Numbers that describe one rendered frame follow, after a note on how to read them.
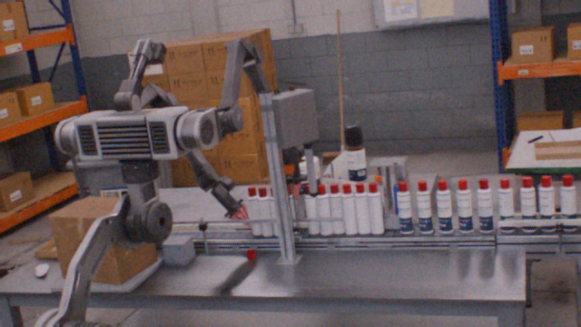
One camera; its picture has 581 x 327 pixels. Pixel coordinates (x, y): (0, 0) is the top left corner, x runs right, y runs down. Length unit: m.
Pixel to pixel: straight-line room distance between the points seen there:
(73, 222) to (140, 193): 0.46
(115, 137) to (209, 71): 3.94
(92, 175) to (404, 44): 3.40
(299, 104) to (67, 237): 1.04
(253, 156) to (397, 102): 1.73
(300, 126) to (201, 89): 3.79
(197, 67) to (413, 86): 2.18
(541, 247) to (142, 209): 1.43
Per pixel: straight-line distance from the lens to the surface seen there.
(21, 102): 7.24
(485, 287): 2.60
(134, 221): 2.65
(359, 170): 3.51
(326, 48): 7.60
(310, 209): 2.99
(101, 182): 5.40
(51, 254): 3.47
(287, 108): 2.75
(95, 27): 8.89
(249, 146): 6.49
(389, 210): 3.02
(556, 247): 2.88
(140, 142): 2.53
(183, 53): 6.54
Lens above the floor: 1.94
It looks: 15 degrees down
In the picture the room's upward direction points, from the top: 8 degrees counter-clockwise
